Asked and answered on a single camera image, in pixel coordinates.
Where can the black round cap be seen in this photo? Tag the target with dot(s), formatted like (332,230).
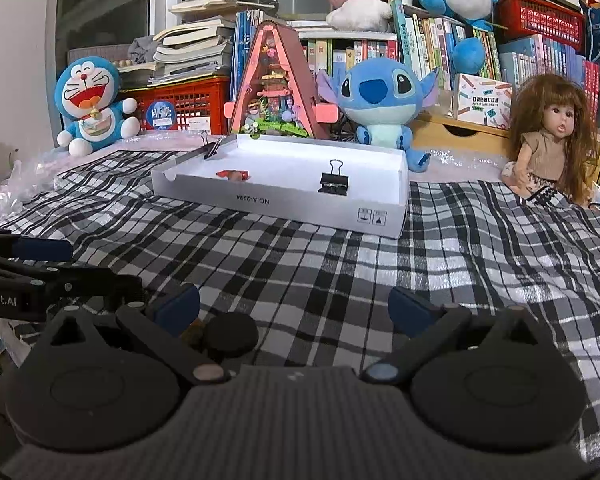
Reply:
(230,335)

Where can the stack of worn books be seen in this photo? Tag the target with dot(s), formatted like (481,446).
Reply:
(195,45)

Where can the blue cat plush toy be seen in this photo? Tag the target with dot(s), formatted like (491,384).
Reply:
(87,90)

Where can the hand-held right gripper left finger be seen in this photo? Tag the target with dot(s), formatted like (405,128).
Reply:
(177,303)

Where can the wooden drawer box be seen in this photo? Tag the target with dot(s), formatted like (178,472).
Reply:
(455,135)

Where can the blue alien plush toy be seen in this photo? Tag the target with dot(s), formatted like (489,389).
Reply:
(375,90)

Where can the brown nut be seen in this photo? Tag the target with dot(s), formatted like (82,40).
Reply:
(195,335)
(237,176)

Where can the pink triangular house model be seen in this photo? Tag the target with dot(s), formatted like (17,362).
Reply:
(280,85)

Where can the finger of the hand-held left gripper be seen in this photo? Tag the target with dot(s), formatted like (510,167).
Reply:
(95,290)
(45,249)

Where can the white cardboard box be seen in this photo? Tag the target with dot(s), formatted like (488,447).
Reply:
(280,205)

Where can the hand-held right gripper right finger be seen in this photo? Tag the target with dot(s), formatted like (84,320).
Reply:
(410,306)

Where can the grey cloth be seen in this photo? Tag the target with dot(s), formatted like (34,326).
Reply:
(142,49)

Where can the red plastic basket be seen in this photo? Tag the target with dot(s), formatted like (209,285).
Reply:
(540,20)

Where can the row of shelved books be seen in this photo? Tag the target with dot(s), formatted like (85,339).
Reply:
(430,45)

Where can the large black binder clip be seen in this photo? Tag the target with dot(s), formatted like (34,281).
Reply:
(335,182)

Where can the small black binder clip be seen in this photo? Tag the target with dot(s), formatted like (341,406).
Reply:
(211,150)

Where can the red plastic crate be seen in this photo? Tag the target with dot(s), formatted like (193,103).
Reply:
(190,100)

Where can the black and white plaid cloth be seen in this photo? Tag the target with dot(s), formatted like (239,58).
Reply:
(330,270)

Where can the white printed carton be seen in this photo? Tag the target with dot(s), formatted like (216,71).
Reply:
(480,100)

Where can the doll with brown hair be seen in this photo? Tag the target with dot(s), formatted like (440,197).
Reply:
(555,120)

